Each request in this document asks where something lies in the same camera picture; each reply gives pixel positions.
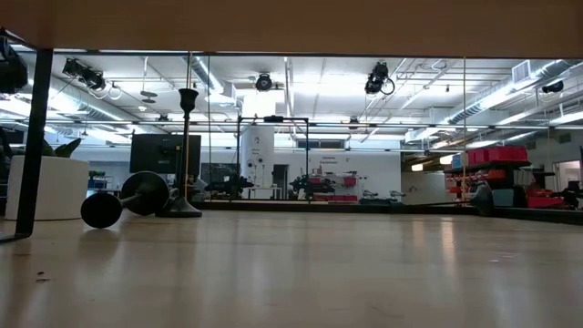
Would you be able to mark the black candlestick holder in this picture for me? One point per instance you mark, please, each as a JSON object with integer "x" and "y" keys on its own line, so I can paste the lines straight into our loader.
{"x": 101, "y": 210}
{"x": 178, "y": 210}

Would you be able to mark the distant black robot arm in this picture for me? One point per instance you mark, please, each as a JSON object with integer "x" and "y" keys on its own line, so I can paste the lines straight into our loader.
{"x": 230, "y": 184}
{"x": 314, "y": 186}

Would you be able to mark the white pillar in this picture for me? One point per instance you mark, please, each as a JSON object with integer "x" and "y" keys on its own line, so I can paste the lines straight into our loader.
{"x": 257, "y": 146}

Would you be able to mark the black monitor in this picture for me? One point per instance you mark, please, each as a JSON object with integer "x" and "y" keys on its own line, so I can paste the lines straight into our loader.
{"x": 155, "y": 155}

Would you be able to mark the thin brass vertical pole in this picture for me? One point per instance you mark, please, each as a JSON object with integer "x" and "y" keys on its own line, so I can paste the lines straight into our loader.
{"x": 464, "y": 136}

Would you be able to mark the shelf with red bins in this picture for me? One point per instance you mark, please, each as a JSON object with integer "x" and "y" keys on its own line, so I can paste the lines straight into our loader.
{"x": 501, "y": 154}

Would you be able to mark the green plant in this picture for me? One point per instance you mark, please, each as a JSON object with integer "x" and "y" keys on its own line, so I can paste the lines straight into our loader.
{"x": 68, "y": 149}

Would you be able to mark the large white planter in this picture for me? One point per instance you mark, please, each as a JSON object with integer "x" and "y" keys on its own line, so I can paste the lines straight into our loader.
{"x": 54, "y": 187}

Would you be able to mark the red storage bins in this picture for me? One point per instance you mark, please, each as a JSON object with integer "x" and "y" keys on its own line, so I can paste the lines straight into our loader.
{"x": 544, "y": 200}

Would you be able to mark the distant black station frame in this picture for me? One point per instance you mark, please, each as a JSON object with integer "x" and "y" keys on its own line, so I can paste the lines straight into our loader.
{"x": 273, "y": 119}

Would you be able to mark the black aluminium table frame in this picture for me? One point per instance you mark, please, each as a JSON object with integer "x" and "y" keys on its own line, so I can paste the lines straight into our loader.
{"x": 319, "y": 207}

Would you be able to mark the wall rack with red bins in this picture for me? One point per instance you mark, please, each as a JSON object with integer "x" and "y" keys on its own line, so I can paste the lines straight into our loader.
{"x": 350, "y": 181}

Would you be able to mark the black ceiling camera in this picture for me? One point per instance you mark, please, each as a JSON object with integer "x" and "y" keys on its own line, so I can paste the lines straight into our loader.
{"x": 375, "y": 79}
{"x": 553, "y": 86}
{"x": 263, "y": 83}
{"x": 86, "y": 75}

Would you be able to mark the black frame post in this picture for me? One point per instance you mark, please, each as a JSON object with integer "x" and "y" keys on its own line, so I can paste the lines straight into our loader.
{"x": 34, "y": 146}

